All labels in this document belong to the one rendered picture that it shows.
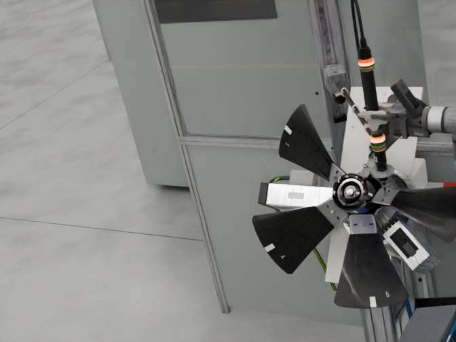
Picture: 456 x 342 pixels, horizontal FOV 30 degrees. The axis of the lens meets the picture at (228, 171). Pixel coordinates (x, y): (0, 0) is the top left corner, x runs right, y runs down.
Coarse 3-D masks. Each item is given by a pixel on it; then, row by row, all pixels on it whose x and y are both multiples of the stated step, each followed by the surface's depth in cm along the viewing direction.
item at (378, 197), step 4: (380, 192) 264; (392, 192) 263; (396, 192) 263; (376, 196) 262; (380, 196) 262; (388, 196) 262; (392, 196) 261; (372, 200) 261; (376, 200) 260; (380, 200) 260; (384, 200) 260; (388, 200) 260; (384, 204) 258; (388, 204) 258
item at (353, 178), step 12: (336, 180) 265; (348, 180) 263; (360, 180) 260; (372, 180) 270; (336, 192) 264; (360, 192) 260; (372, 192) 262; (336, 204) 263; (348, 204) 262; (360, 204) 259
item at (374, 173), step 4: (372, 152) 258; (388, 164) 260; (372, 168) 260; (376, 168) 259; (388, 168) 258; (392, 168) 257; (372, 172) 257; (376, 172) 257; (380, 172) 256; (384, 172) 256; (388, 172) 255; (392, 172) 256; (376, 176) 256; (380, 176) 255; (384, 176) 255
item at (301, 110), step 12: (300, 108) 277; (288, 120) 282; (300, 120) 278; (300, 132) 279; (312, 132) 274; (300, 144) 280; (312, 144) 275; (288, 156) 287; (300, 156) 282; (312, 156) 277; (324, 156) 272; (312, 168) 280; (324, 168) 274
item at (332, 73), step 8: (328, 64) 314; (336, 64) 313; (328, 72) 309; (336, 72) 307; (344, 72) 306; (328, 80) 306; (336, 80) 306; (344, 80) 306; (328, 88) 309; (336, 88) 307
